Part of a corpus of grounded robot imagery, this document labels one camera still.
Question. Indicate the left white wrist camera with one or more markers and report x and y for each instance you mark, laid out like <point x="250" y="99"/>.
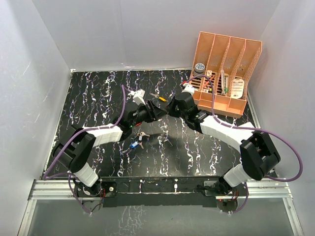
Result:
<point x="138" y="96"/>

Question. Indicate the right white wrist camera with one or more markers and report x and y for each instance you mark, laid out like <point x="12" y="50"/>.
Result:
<point x="188" y="88"/>

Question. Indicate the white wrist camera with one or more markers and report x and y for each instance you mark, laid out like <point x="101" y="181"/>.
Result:
<point x="188" y="88"/>
<point x="138" y="96"/>

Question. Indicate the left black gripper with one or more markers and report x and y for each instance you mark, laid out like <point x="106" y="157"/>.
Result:
<point x="153" y="113"/>

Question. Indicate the key with blue tag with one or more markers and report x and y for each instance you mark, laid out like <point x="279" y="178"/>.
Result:
<point x="135" y="144"/>

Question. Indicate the white packaged card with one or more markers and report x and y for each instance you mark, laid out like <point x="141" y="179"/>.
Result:
<point x="237" y="89"/>

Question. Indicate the round patterned tin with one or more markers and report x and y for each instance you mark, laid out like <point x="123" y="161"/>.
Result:
<point x="199" y="69"/>

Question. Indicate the peach desk organizer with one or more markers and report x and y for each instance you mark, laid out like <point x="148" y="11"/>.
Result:
<point x="225" y="58"/>

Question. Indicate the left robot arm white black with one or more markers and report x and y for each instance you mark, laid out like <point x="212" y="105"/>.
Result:
<point x="76" y="145"/>

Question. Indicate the key with yellow tag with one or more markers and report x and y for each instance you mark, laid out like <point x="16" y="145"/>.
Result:
<point x="158" y="97"/>

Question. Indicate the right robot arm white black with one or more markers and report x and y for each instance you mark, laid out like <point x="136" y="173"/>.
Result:
<point x="258" y="152"/>

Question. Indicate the aluminium front rail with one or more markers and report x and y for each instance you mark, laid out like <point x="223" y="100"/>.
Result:
<point x="165" y="206"/>

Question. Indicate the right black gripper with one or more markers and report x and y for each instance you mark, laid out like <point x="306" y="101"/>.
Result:
<point x="170" y="108"/>

